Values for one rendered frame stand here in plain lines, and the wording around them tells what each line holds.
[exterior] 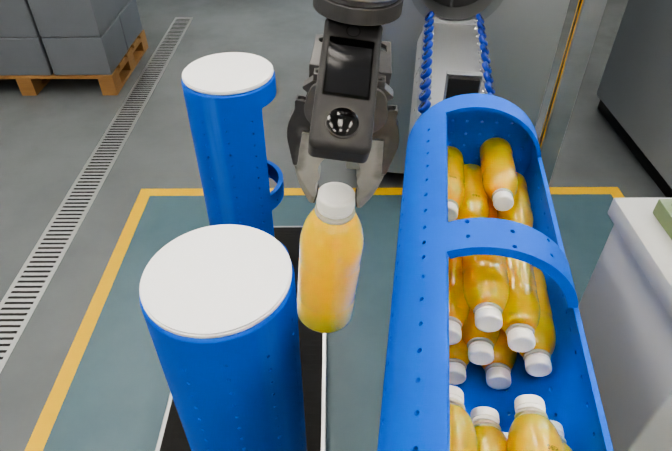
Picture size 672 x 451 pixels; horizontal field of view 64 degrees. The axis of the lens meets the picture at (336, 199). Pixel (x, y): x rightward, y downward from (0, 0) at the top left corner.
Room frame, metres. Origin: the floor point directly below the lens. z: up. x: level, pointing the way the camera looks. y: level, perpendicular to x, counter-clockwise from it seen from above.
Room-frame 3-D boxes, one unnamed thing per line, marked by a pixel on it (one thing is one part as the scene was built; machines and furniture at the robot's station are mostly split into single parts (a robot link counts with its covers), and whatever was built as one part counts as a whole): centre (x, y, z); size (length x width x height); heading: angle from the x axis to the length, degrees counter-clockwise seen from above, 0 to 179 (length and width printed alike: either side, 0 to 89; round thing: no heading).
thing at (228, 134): (1.52, 0.33, 0.59); 0.28 x 0.28 x 0.88
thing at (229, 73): (1.52, 0.33, 1.03); 0.28 x 0.28 x 0.01
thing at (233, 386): (0.68, 0.22, 0.59); 0.28 x 0.28 x 0.88
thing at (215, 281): (0.68, 0.22, 1.03); 0.28 x 0.28 x 0.01
